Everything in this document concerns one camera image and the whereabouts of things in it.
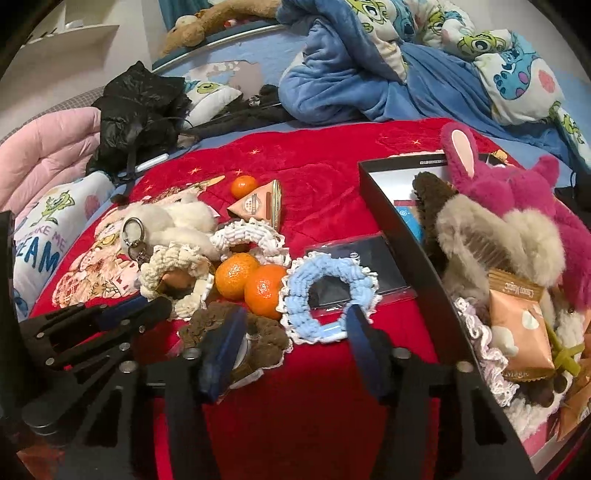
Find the red embroidered blanket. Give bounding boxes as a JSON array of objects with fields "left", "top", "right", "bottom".
[{"left": 28, "top": 117, "right": 591, "bottom": 480}]

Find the pink plush toy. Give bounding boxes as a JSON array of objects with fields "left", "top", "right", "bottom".
[{"left": 438, "top": 121, "right": 591, "bottom": 310}]

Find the white plush keychain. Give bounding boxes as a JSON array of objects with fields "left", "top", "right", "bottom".
[{"left": 121, "top": 191, "right": 220, "bottom": 264}]

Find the brown plush toy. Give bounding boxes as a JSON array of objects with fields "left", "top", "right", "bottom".
[{"left": 159, "top": 0, "right": 282, "bottom": 58}]

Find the teal curtain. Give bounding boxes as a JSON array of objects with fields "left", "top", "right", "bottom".
[{"left": 157, "top": 0, "right": 222, "bottom": 19}]

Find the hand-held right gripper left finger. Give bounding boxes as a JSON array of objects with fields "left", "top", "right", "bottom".
[{"left": 60, "top": 307, "right": 250, "bottom": 480}]

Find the black clothing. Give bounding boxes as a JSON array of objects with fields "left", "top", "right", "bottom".
[{"left": 178, "top": 83, "right": 296, "bottom": 148}]

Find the white shelf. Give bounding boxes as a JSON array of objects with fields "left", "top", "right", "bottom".
[{"left": 18, "top": 0, "right": 121, "bottom": 51}]

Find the cartoon printed quilt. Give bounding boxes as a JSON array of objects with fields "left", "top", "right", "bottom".
[{"left": 342, "top": 0, "right": 591, "bottom": 167}]

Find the white scrunchie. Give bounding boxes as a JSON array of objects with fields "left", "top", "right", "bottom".
[{"left": 210, "top": 218, "right": 291, "bottom": 268}]

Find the triangular snack packet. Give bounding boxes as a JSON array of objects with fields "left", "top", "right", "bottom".
[
  {"left": 227, "top": 179, "right": 283, "bottom": 232},
  {"left": 556, "top": 369, "right": 591, "bottom": 439}
]

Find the light blue scrunchie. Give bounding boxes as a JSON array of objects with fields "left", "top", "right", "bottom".
[{"left": 276, "top": 253, "right": 382, "bottom": 344}]

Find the brown fluffy hair clip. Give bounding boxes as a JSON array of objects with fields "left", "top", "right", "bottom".
[{"left": 412, "top": 171, "right": 458, "bottom": 259}]

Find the brown scrunchie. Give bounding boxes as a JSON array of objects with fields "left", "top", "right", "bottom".
[{"left": 179, "top": 301, "right": 294, "bottom": 384}]

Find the pink quilted cover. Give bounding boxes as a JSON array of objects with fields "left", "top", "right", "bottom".
[{"left": 0, "top": 106, "right": 105, "bottom": 213}]

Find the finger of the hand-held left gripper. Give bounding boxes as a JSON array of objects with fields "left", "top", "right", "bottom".
[
  {"left": 18, "top": 295, "right": 174, "bottom": 370},
  {"left": 21, "top": 344, "right": 139, "bottom": 435}
]

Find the cream scrunchie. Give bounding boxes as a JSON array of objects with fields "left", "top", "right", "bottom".
[{"left": 139, "top": 242, "right": 215, "bottom": 319}]

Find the orange snack packet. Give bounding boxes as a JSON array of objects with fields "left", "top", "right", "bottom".
[{"left": 487, "top": 268, "right": 555, "bottom": 381}]

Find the beige fluffy hair clip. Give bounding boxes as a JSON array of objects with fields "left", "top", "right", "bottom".
[{"left": 434, "top": 194, "right": 566, "bottom": 296}]

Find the black device with cable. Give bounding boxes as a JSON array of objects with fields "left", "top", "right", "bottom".
[{"left": 553, "top": 171, "right": 591, "bottom": 217}]

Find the small tangerine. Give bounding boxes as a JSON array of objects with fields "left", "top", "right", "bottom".
[{"left": 230, "top": 175, "right": 260, "bottom": 200}]

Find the large tangerine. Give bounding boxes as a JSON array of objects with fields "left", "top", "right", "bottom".
[
  {"left": 215, "top": 253, "right": 262, "bottom": 300},
  {"left": 244, "top": 264, "right": 289, "bottom": 320}
]

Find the black plastic bag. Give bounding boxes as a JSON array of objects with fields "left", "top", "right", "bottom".
[{"left": 85, "top": 60, "right": 192, "bottom": 178}]

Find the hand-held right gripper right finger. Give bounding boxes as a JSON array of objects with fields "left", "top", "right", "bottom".
[{"left": 346, "top": 305, "right": 536, "bottom": 480}]

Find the blue fleece blanket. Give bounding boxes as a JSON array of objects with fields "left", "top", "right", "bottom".
[{"left": 278, "top": 0, "right": 573, "bottom": 162}]

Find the small tan object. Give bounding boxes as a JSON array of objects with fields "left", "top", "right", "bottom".
[{"left": 159, "top": 270, "right": 192, "bottom": 291}]

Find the black card packet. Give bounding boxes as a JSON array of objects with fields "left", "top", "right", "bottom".
[{"left": 305, "top": 233, "right": 419, "bottom": 310}]

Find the small cartoon pillow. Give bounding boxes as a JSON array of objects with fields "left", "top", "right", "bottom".
[{"left": 182, "top": 60, "right": 264, "bottom": 127}]

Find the large lettered cartoon pillow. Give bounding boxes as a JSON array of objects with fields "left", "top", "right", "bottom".
[{"left": 11, "top": 171, "right": 116, "bottom": 319}]

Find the pale lace scrunchie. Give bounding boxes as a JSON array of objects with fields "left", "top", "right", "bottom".
[{"left": 455, "top": 298, "right": 518, "bottom": 407}]

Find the black box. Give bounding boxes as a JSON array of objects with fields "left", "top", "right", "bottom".
[{"left": 358, "top": 154, "right": 591, "bottom": 480}]

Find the grey checked sheet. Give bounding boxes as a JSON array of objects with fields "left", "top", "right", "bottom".
[{"left": 0, "top": 85, "right": 107, "bottom": 139}]

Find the blue bed sheet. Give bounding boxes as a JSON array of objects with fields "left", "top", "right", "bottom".
[{"left": 152, "top": 28, "right": 583, "bottom": 167}]

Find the curved metal bed rail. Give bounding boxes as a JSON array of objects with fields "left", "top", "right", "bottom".
[{"left": 151, "top": 23, "right": 287, "bottom": 72}]

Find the green hair clip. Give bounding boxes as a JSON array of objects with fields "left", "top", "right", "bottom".
[{"left": 545, "top": 323, "right": 585, "bottom": 374}]

